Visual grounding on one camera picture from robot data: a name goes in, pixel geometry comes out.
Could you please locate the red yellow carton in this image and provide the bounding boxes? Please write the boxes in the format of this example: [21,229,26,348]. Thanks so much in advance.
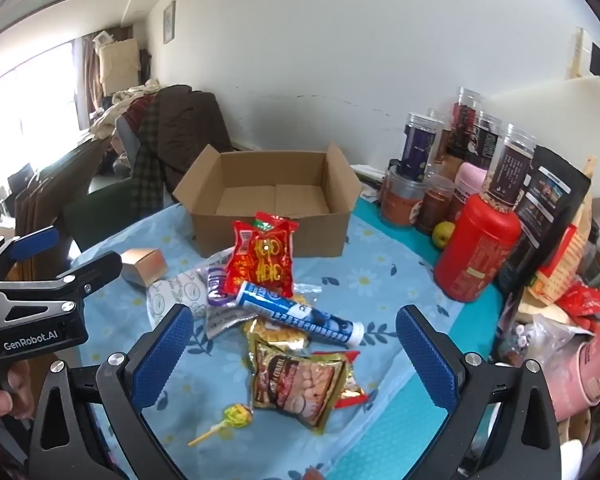
[534,222,587,302]

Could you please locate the narrow clear jar brown contents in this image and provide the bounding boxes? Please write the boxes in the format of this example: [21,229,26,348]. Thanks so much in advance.
[427,108,453,166]

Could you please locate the curtain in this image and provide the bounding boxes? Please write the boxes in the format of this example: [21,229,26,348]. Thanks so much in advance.
[72,37,102,131]

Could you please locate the pink paper cup stack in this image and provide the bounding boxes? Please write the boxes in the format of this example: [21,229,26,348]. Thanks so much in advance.
[545,317,600,421]

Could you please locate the brown jacket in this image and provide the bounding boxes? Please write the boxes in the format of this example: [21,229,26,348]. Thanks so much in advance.
[152,85,234,196]

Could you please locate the purple silver snack packet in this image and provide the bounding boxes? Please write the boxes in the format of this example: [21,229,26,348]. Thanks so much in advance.
[205,264,258,341]

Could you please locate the large black pouch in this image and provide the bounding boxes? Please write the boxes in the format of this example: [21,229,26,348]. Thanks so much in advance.
[497,146,592,306]

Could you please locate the clear nut jar dark label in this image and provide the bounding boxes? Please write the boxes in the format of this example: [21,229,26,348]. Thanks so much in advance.
[481,124,538,213]

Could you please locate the small closed cardboard box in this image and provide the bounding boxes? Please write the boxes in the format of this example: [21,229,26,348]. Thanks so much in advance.
[120,248,169,288]

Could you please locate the large cardboard box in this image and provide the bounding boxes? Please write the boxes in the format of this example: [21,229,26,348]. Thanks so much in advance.
[172,141,363,259]

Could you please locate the pink canister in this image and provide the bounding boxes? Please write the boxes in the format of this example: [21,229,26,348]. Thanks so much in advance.
[452,162,489,221]

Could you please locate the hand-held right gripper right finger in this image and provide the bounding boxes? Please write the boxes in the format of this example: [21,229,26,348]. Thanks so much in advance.
[396,305,563,480]

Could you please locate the green plaid cloth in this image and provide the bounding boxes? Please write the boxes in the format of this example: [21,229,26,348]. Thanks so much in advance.
[130,95,165,213]

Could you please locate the clear packet yellow noodle snack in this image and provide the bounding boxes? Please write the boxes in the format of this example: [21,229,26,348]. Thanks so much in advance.
[243,317,313,354]

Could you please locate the white foam board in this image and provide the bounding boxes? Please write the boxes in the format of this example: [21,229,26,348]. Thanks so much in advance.
[485,77,600,161]

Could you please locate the pile of laundry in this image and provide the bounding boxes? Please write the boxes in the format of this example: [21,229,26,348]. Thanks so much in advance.
[87,80,161,137]

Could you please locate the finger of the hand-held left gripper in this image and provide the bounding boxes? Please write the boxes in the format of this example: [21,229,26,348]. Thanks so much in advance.
[0,226,62,283]
[0,251,124,322]

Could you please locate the red canister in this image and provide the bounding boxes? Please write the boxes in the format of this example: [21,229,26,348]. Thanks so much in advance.
[434,194,522,303]

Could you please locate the dark green seat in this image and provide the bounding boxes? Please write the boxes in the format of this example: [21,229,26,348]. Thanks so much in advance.
[62,180,181,253]

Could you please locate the green pear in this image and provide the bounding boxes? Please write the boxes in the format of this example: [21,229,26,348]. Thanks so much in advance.
[432,221,456,249]

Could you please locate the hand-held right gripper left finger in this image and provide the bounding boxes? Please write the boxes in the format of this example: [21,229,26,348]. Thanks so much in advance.
[27,304,196,480]

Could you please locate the red chips packet yellow print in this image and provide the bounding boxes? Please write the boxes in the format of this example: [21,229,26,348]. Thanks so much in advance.
[225,220,297,297]

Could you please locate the wide jar red-brown spice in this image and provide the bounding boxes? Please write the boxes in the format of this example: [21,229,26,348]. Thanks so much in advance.
[380,167,428,229]

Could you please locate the yellow lollipop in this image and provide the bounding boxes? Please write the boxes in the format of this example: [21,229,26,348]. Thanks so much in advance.
[187,404,254,447]

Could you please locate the red cracker packet green top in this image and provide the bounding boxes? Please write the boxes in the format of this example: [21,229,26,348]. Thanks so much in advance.
[252,211,299,234]

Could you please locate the blue white tube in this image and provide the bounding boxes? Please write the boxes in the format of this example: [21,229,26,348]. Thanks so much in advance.
[236,281,365,350]

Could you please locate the small wall picture frame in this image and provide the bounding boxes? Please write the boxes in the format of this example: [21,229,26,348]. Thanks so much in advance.
[162,0,177,45]

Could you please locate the white patterned snack packet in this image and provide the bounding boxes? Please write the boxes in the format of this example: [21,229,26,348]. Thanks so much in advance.
[147,247,236,328]

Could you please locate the brown gold peanut packet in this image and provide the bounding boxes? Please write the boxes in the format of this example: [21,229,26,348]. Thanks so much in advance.
[249,335,369,435]

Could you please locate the tall jar dark red label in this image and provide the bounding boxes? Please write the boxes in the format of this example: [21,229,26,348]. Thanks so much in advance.
[449,87,483,161]

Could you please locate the crumpled red packet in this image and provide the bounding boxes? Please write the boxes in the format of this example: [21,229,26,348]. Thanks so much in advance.
[555,282,600,332]

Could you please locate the clear jar black label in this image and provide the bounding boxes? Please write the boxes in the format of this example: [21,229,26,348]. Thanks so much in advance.
[472,112,503,168]

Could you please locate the slim jar red-brown spice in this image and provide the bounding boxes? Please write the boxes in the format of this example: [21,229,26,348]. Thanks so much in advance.
[416,174,456,235]

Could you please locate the clear jar purple label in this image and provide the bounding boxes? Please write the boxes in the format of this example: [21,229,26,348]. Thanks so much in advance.
[404,114,441,179]

